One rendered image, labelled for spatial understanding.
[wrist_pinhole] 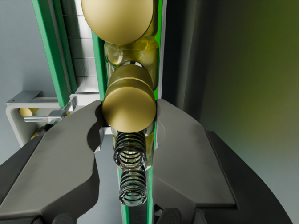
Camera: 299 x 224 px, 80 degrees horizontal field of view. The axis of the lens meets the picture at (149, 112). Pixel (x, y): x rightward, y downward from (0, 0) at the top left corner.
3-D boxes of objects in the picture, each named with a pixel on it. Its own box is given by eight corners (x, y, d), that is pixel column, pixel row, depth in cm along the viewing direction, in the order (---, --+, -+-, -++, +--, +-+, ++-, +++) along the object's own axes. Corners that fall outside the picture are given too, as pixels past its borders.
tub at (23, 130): (104, 136, 63) (100, 154, 55) (38, 137, 61) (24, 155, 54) (98, 90, 54) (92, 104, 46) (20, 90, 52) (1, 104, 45)
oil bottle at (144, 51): (148, 54, 37) (159, 102, 19) (121, 54, 37) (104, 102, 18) (149, 24, 34) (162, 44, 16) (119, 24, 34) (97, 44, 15)
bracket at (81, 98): (113, 95, 48) (110, 107, 42) (77, 95, 48) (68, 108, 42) (112, 82, 46) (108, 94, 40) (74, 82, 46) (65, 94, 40)
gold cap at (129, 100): (152, 103, 16) (157, 134, 12) (111, 104, 16) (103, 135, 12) (152, 63, 14) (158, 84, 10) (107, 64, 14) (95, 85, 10)
